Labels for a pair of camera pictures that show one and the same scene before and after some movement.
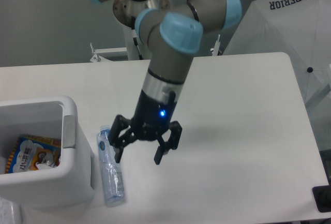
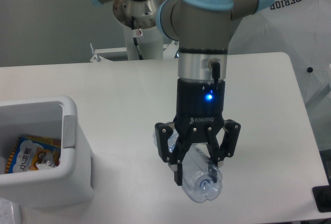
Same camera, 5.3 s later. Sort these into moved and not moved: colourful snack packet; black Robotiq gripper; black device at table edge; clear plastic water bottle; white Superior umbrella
Moved: clear plastic water bottle; black Robotiq gripper
Not moved: colourful snack packet; white Superior umbrella; black device at table edge
